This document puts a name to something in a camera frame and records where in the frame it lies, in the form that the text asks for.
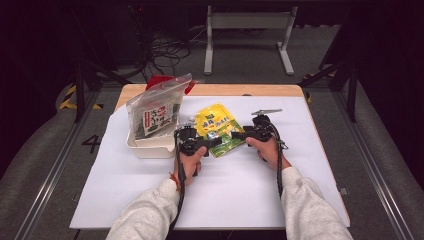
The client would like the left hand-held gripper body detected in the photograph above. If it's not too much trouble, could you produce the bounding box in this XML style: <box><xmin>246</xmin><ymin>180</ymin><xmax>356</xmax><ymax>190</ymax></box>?
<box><xmin>175</xmin><ymin>123</ymin><xmax>214</xmax><ymax>158</ymax></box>

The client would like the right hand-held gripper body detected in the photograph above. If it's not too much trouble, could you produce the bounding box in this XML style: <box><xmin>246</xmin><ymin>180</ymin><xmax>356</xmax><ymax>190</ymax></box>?
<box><xmin>243</xmin><ymin>108</ymin><xmax>283</xmax><ymax>143</ymax></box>

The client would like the yellow spouted sauce pouch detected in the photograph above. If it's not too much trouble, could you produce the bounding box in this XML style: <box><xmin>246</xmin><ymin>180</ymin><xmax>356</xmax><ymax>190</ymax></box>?
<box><xmin>188</xmin><ymin>102</ymin><xmax>248</xmax><ymax>159</ymax></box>

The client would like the white divided storage box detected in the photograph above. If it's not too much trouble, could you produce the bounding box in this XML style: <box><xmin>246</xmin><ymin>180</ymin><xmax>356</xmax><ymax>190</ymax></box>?
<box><xmin>125</xmin><ymin>103</ymin><xmax>178</xmax><ymax>160</ymax></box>

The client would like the clear bag of dried seaweed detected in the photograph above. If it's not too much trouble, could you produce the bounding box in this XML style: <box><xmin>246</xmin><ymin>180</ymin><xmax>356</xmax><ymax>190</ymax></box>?
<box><xmin>125</xmin><ymin>73</ymin><xmax>194</xmax><ymax>141</ymax></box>

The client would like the red seasoning packet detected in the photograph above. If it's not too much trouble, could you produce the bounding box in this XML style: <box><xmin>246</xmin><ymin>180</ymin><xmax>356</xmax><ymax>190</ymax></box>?
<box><xmin>145</xmin><ymin>74</ymin><xmax>196</xmax><ymax>95</ymax></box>

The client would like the person's right hand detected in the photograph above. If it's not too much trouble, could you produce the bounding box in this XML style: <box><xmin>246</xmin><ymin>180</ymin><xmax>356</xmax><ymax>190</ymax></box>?
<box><xmin>245</xmin><ymin>134</ymin><xmax>293</xmax><ymax>172</ymax></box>

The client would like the person's left hand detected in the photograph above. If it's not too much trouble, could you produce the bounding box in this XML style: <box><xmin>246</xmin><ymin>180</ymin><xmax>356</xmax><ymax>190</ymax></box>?
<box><xmin>173</xmin><ymin>145</ymin><xmax>208</xmax><ymax>188</ymax></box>

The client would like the white table mat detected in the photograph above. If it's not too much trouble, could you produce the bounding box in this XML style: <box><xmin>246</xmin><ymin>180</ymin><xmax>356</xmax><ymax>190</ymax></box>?
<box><xmin>69</xmin><ymin>95</ymin><xmax>351</xmax><ymax>231</ymax></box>

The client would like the black metal stand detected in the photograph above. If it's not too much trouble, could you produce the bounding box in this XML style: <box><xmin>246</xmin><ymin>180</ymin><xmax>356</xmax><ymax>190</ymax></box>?
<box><xmin>71</xmin><ymin>6</ymin><xmax>134</xmax><ymax>124</ymax></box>
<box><xmin>298</xmin><ymin>6</ymin><xmax>359</xmax><ymax>123</ymax></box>

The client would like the white metal stand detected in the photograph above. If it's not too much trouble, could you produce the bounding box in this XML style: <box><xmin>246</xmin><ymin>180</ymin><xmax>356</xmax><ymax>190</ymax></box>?
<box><xmin>203</xmin><ymin>5</ymin><xmax>299</xmax><ymax>76</ymax></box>

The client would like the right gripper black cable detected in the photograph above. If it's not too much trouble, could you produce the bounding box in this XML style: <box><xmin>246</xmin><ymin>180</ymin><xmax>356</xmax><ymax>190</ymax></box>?
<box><xmin>266</xmin><ymin>120</ymin><xmax>290</xmax><ymax>198</ymax></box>

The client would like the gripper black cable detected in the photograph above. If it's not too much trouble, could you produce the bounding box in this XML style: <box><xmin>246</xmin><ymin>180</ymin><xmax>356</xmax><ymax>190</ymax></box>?
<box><xmin>266</xmin><ymin>120</ymin><xmax>290</xmax><ymax>198</ymax></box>
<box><xmin>168</xmin><ymin>129</ymin><xmax>187</xmax><ymax>234</ymax></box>

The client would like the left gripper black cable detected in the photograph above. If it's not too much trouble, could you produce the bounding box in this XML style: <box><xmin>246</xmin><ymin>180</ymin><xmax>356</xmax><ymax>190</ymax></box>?
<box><xmin>168</xmin><ymin>129</ymin><xmax>187</xmax><ymax>234</ymax></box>

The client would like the bundle of black floor cables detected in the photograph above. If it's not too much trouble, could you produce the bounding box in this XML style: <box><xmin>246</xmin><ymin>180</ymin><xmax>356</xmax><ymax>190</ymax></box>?
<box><xmin>128</xmin><ymin>6</ymin><xmax>208</xmax><ymax>84</ymax></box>

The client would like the aluminium floor rail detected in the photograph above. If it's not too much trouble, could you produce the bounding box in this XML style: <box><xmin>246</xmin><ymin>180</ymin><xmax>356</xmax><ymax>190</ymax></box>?
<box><xmin>333</xmin><ymin>89</ymin><xmax>414</xmax><ymax>240</ymax></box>
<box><xmin>14</xmin><ymin>89</ymin><xmax>101</xmax><ymax>240</ymax></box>

